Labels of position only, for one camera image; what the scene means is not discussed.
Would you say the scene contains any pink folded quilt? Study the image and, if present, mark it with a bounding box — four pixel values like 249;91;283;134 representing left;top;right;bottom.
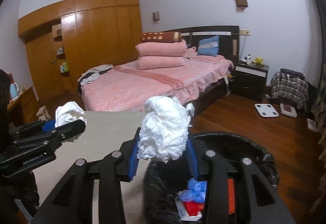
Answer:
138;56;185;70
135;40;187;57

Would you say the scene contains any lower pink folded quilt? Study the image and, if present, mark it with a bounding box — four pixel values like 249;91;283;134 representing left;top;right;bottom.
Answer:
138;56;185;70

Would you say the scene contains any wooden side cabinet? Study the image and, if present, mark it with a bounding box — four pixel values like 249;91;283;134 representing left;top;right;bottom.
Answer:
7;87;40;127

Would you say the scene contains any black nightstand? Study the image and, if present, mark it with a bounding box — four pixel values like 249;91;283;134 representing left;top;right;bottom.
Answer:
231;61;269;102

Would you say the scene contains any clothes pile on bed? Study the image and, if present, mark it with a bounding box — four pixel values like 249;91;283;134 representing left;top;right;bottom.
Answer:
77;64;114;86

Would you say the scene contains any white tissue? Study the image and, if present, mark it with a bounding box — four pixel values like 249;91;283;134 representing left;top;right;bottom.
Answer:
55;101;87;127
137;96;195;163

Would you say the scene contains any black headboard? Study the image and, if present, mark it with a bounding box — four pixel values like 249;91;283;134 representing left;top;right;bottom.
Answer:
168;26;240;64

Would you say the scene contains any white bathroom scale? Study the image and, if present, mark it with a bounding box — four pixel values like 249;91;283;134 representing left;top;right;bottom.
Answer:
254;103;279;118

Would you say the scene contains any blue plastic trash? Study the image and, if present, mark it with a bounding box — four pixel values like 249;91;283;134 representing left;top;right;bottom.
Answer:
178;178;207;204

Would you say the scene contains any white bottle on nightstand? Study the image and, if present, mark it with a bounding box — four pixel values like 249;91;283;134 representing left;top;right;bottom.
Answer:
247;54;252;65

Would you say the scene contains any left wall lamp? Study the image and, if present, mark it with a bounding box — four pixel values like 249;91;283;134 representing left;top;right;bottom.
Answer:
152;11;160;22

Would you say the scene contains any wooden wardrobe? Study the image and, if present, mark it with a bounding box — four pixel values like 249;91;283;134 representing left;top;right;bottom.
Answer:
18;0;143;102

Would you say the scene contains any pink bed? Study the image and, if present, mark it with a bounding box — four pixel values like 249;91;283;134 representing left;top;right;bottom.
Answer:
81;55;234;111

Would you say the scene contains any light blue kettle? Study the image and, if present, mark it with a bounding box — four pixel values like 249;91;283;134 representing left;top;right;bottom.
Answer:
10;82;19;99

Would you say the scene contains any red box behind kettle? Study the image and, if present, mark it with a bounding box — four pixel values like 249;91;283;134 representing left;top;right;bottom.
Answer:
8;73;15;84

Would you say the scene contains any upper pink folded quilt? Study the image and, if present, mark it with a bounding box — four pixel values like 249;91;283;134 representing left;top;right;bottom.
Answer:
135;40;187;57

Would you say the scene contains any wall power socket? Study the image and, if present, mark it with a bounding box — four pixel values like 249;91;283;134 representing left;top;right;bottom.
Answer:
239;30;250;36

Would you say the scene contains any black trash bin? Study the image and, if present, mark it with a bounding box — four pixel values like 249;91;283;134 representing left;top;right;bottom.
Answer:
144;131;292;223

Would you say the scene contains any yellow toy on nightstand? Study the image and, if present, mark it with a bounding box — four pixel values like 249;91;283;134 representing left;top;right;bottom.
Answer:
253;57;264;68

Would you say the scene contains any brown dotted rolled blanket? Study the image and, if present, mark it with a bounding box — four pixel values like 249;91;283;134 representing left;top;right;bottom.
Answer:
140;31;182;43

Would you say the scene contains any small white stool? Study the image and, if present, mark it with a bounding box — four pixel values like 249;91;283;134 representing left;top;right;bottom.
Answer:
36;106;51;121

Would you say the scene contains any blue pillow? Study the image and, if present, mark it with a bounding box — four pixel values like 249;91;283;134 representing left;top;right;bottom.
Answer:
197;36;219;57

